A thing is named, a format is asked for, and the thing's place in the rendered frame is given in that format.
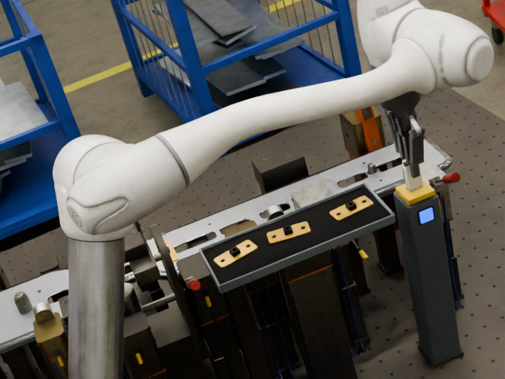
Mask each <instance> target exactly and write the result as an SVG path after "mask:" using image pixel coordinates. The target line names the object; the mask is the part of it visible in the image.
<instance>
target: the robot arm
mask: <svg viewBox="0 0 505 379"><path fill-rule="evenodd" d="M357 18H358V29H359V33H360V37H361V42H362V45H363V48H364V51H365V53H366V54H367V57H368V59H369V66H370V71H369V72H367V73H365V74H361V75H358V76H354V77H349V78H346V79H342V80H335V81H332V82H327V83H321V84H317V85H312V86H306V87H301V88H297V89H291V90H286V91H282V92H276V93H272V94H268V95H265V96H259V97H255V98H253V99H248V100H245V101H242V102H238V103H236V104H233V105H230V106H228V107H225V108H222V109H220V110H218V111H215V112H213V113H211V114H208V115H206V116H203V117H201V118H198V119H197V120H193V121H191V122H189V123H186V124H183V125H182V126H178V127H176V128H173V129H169V130H167V131H164V132H161V133H159V134H157V135H154V136H153V137H151V138H148V139H147V140H145V141H142V142H140V143H137V144H126V143H124V142H122V141H120V140H118V139H115V138H112V137H109V136H105V135H84V136H81V137H79V138H75V139H74V140H72V141H70V142H69V143H68V144H66V145H65V146H64V147H63V148H62V149H61V151H60V152H59V154H58V156H57V157H56V161H55V163H54V166H53V180H54V184H55V186H54V187H55V191H56V200H57V205H58V210H59V220H60V225H61V227H62V230H63V232H64V233H65V234H66V235H67V236H68V379H123V347H124V291H125V237H126V236H128V235H129V233H130V231H131V230H132V228H133V225H134V223H136V222H137V221H139V220H141V219H142V218H144V217H146V216H147V215H149V214H151V213H152V212H154V211H156V210H157V209H159V208H160V207H161V206H163V205H165V204H167V203H168V202H169V201H170V200H172V198H173V197H175V196H176V195H177V194H178V193H180V192H181V191H182V190H184V189H185V188H187V186H189V185H190V184H191V183H192V182H193V181H194V180H196V179H197V178H198V177H199V176H200V175H201V174H202V173H203V172H204V171H205V170H206V169H207V168H208V167H210V166H211V165H212V164H213V163H214V162H215V161H216V160H217V159H218V158H219V157H220V156H221V155H223V154H224V153H225V152H227V151H228V150H229V149H231V148H232V147H233V146H235V145H236V144H238V143H240V142H242V141H244V140H246V139H248V138H251V137H253V136H255V135H259V134H261V133H264V132H269V131H272V130H275V129H281V128H284V127H287V126H293V125H297V124H300V123H305V122H309V121H313V120H318V119H322V118H325V117H331V116H334V115H338V114H344V113H347V112H350V111H356V110H359V109H362V108H367V107H370V106H373V105H378V104H380V103H381V105H382V107H383V110H384V112H385V114H386V117H387V120H388V123H389V128H390V131H391V134H392V139H393V142H394V145H395V150H396V152H397V153H400V157H401V159H402V160H403V161H402V163H403V168H404V177H405V181H406V186H407V190H409V192H412V191H415V190H418V189H420V188H422V187H423V184H422V175H421V170H420V165H419V164H421V163H423V162H424V134H425V127H424V126H418V124H417V122H416V120H417V115H416V111H415V110H414V108H415V106H417V104H418V103H419V101H420V98H421V97H420V93H421V94H428V93H430V92H433V91H436V90H439V89H450V88H452V87H453V86H454V87H466V86H472V85H474V84H477V83H479V82H481V81H482V80H483V79H484V78H485V77H486V75H487V74H488V73H489V72H490V70H491V67H492V66H493V62H494V50H493V47H492V45H491V42H490V39H489V37H488V36H487V34H486V33H484V31H483V30H481V28H479V27H478V26H476V25H474V24H473V23H471V22H469V21H467V20H465V19H463V18H460V17H457V16H455V15H453V14H448V13H446V12H442V11H433V10H428V9H426V8H424V7H423V6H422V5H421V4H420V3H419V2H418V1H416V0H357Z"/></svg>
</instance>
